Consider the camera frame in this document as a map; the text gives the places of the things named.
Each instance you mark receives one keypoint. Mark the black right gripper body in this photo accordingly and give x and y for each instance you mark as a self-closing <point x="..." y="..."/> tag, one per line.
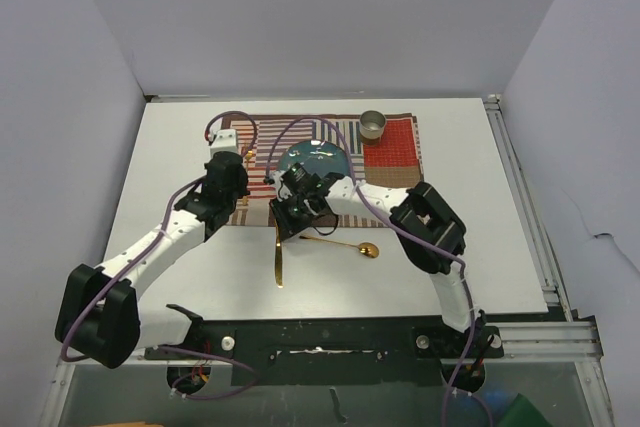
<point x="294" y="212"/>

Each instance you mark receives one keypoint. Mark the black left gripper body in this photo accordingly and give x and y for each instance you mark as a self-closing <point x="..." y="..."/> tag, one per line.
<point x="238" y="192"/>

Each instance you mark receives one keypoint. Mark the blue ceramic plate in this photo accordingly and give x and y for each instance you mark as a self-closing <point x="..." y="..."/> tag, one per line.
<point x="316" y="157"/>

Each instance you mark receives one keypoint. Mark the gold knife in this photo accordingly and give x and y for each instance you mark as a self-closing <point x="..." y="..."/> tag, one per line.
<point x="278" y="259"/>

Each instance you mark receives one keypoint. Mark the gold fork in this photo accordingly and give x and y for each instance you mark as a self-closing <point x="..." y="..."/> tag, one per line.
<point x="247" y="161"/>

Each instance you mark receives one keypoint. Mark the gold spoon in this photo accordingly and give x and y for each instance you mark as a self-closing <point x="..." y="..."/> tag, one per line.
<point x="366" y="249"/>

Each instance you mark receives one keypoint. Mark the patchwork striped cloth placemat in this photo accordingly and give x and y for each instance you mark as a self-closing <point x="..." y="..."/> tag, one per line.
<point x="394" y="162"/>

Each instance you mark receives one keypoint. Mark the beige metal cup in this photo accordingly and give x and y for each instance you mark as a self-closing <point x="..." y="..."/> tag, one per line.
<point x="371" y="127"/>

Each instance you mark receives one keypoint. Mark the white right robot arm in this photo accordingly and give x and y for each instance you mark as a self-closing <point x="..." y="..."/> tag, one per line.
<point x="431" y="234"/>

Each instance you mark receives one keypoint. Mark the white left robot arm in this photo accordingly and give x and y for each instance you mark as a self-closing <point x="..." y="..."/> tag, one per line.
<point x="99" y="316"/>

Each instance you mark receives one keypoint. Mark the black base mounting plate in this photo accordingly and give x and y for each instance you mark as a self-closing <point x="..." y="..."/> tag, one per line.
<point x="335" y="352"/>

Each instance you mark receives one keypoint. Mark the blue object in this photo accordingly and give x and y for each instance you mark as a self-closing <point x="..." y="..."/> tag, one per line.
<point x="496" y="397"/>

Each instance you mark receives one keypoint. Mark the green object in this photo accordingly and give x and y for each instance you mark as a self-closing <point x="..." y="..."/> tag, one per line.
<point x="522" y="413"/>

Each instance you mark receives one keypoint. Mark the right side aluminium rail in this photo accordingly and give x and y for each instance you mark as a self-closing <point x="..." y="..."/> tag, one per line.
<point x="560" y="334"/>

